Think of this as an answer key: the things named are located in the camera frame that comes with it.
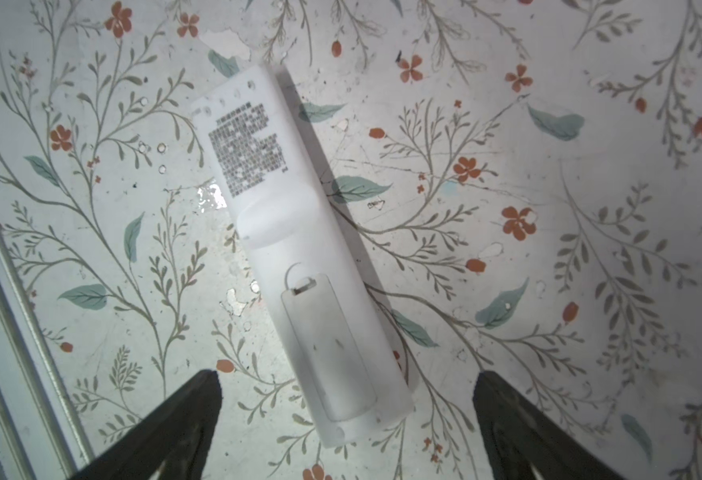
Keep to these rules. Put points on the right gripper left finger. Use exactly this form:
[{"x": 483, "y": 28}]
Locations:
[{"x": 173, "y": 442}]

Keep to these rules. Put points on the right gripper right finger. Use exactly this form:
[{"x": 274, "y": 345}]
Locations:
[{"x": 523, "y": 443}]

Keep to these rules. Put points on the white battery compartment cover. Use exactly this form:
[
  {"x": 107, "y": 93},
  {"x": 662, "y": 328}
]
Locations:
[{"x": 334, "y": 361}]

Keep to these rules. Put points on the white remote control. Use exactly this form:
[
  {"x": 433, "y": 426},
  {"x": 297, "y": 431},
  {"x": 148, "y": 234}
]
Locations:
[{"x": 288, "y": 232}]

